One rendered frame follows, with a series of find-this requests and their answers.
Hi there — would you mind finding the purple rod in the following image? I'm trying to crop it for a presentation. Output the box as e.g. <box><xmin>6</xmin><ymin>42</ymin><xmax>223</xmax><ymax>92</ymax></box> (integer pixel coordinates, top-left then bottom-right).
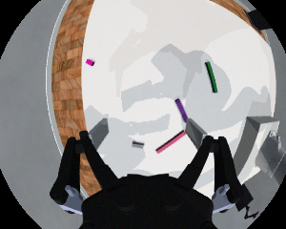
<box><xmin>175</xmin><ymin>99</ymin><xmax>188</xmax><ymax>123</ymax></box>

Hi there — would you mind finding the pink rod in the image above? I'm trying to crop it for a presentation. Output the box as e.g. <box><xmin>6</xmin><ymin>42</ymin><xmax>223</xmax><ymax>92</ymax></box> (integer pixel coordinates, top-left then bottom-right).
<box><xmin>155</xmin><ymin>130</ymin><xmax>186</xmax><ymax>154</ymax></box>

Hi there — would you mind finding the green rod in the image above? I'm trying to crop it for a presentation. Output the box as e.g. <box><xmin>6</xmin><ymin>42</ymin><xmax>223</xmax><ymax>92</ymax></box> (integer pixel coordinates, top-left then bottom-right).
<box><xmin>205</xmin><ymin>62</ymin><xmax>218</xmax><ymax>93</ymax></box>

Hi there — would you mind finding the small magenta block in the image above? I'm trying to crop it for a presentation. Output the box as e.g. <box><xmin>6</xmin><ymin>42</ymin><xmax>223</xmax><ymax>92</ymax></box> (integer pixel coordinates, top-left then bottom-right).
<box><xmin>86</xmin><ymin>59</ymin><xmax>95</xmax><ymax>66</ymax></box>

